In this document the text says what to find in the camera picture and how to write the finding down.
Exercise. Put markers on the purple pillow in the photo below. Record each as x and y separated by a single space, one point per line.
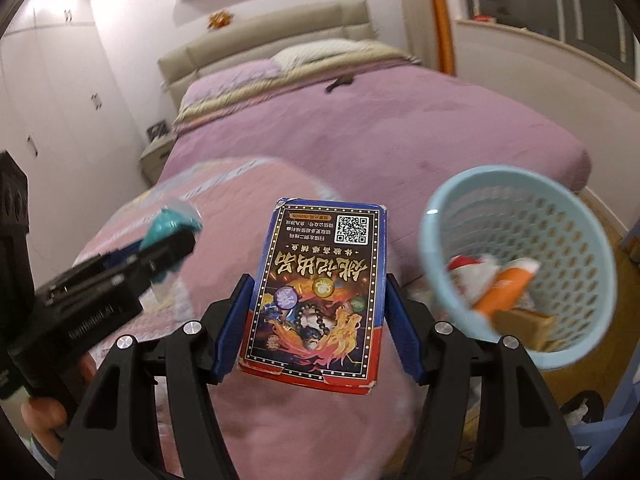
214 85

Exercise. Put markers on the teal tissue pack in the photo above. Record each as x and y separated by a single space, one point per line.
175 215

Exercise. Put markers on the purple bed cover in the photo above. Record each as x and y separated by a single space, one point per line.
391 137

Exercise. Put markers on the folded beige quilt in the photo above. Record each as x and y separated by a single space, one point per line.
376 56

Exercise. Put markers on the small picture frame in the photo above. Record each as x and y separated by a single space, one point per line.
157 130

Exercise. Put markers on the white wardrobe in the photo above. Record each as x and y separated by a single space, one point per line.
66 124

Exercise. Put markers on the beige padded headboard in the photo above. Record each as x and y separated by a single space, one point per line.
261 37

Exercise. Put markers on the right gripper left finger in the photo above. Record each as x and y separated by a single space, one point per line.
198 355

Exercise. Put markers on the red white paper cup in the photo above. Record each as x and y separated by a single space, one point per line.
472 277

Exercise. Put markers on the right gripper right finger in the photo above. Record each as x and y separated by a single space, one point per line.
438 357

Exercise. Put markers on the white patterned pillow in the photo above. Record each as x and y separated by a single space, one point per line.
314 51

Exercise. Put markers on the colourful printed card box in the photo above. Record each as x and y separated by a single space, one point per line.
317 309

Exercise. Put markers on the beige bedside table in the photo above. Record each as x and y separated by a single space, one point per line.
154 156

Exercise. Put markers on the orange plush toy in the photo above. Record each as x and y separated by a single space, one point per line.
219 19

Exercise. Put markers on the small dark object on bed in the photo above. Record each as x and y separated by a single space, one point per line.
345 80

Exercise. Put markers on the dark window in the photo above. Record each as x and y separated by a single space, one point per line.
596 27

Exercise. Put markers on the orange white bottle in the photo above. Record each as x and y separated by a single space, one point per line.
508 286

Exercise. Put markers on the person's left hand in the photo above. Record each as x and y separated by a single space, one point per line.
43 416

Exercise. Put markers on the beige orange curtain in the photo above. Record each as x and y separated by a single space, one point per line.
429 35

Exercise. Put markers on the light blue plastic basket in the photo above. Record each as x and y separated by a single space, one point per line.
506 251

